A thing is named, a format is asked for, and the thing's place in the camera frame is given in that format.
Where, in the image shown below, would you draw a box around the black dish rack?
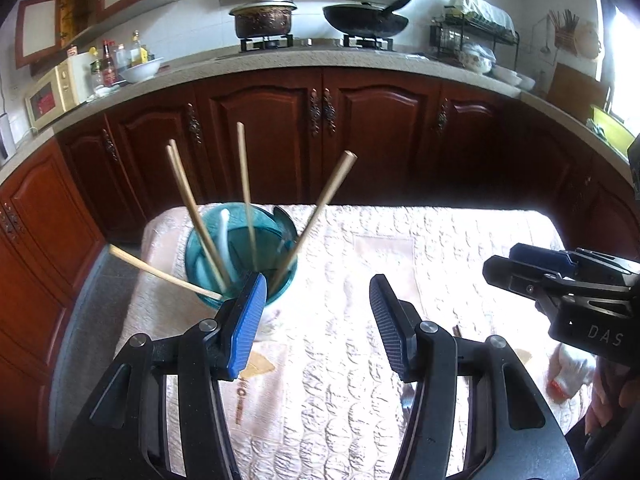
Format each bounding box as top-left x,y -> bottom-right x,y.
430,5 -> 521,63

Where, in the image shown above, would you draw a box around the cream microwave oven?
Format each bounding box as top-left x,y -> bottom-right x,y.
25,55 -> 96,131

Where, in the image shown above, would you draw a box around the grey stone countertop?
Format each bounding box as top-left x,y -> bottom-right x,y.
0,45 -> 640,181

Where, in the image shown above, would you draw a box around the red sauce bottle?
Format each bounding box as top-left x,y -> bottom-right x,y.
102,40 -> 117,86

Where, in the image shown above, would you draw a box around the pale embossed tablecloth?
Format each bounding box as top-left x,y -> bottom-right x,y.
112,204 -> 601,480

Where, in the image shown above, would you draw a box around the white mixing bowl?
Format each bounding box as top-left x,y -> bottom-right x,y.
119,57 -> 163,84

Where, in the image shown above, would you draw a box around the wooden cutting board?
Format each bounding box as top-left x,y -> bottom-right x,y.
547,62 -> 611,121

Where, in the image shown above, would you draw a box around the white crumpled cloth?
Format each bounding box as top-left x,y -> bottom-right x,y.
547,345 -> 596,401

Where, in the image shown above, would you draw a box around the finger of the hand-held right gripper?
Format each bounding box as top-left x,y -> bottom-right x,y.
482,255 -> 561,297
510,242 -> 576,278

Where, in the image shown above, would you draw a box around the person's dark clothing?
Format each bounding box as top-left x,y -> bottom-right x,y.
565,410 -> 640,480

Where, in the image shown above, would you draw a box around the wall chopstick holder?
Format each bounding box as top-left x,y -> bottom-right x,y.
547,7 -> 581,53

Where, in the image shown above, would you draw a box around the round woven trivet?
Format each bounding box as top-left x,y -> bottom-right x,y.
575,22 -> 601,58

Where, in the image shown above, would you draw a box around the brown cooking pot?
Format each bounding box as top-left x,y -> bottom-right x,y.
229,0 -> 298,40

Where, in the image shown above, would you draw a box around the patterned bowl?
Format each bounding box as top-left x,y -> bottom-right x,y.
462,42 -> 496,73

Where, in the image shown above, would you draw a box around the gas stove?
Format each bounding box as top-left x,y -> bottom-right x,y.
239,34 -> 396,53

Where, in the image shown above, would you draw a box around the metal spoon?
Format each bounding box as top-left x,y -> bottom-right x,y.
272,206 -> 297,251

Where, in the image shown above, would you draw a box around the green plastic box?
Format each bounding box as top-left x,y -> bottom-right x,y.
590,105 -> 636,148

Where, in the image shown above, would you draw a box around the black wok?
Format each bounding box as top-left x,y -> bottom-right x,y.
322,0 -> 412,38

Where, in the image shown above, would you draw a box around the green-lidded jar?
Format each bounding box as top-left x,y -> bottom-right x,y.
90,47 -> 103,96

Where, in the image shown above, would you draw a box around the white cloth cover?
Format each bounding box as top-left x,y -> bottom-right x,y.
447,0 -> 516,36

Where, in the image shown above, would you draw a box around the dark wooden base cabinets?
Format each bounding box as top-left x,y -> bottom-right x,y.
0,65 -> 640,461

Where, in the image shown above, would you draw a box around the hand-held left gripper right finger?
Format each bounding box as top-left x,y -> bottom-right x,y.
369,274 -> 581,480

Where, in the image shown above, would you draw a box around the white plastic spoon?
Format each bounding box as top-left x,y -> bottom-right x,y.
197,208 -> 236,291

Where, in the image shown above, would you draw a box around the teal plastic cup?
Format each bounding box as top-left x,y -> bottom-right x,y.
185,202 -> 298,308

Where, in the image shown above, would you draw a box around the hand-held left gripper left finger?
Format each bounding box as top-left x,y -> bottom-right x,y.
50,272 -> 267,480

